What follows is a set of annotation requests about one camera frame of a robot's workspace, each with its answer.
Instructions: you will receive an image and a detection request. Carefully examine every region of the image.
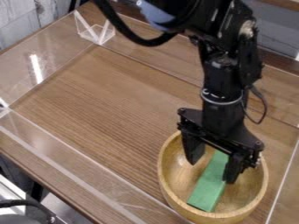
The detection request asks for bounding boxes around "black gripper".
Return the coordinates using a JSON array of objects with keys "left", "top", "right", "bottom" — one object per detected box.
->
[{"left": 177, "top": 108, "right": 264, "bottom": 184}]

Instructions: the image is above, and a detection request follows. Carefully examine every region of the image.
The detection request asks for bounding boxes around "green rectangular block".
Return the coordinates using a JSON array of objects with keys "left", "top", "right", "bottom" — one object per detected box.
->
[{"left": 187, "top": 151, "right": 228, "bottom": 212}]

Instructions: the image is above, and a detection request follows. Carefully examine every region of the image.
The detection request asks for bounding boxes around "brown wooden bowl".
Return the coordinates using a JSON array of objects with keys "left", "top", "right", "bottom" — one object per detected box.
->
[{"left": 157, "top": 131, "right": 268, "bottom": 224}]

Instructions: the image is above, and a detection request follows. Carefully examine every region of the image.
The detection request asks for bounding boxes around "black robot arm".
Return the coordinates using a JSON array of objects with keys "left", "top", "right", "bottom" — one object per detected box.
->
[{"left": 93, "top": 0, "right": 264, "bottom": 184}]

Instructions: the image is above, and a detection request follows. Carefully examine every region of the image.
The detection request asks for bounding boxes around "clear acrylic corner bracket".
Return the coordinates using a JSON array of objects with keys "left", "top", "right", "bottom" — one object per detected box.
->
[{"left": 73, "top": 10, "right": 116, "bottom": 46}]

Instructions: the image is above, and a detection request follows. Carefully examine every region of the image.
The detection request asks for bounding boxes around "black cable lower left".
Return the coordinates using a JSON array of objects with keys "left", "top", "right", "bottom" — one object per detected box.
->
[{"left": 0, "top": 199, "right": 59, "bottom": 224}]

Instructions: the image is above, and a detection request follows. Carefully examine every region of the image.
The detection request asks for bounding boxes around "clear acrylic barrier wall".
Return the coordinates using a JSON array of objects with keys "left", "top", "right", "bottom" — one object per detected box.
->
[{"left": 0, "top": 3, "right": 299, "bottom": 224}]

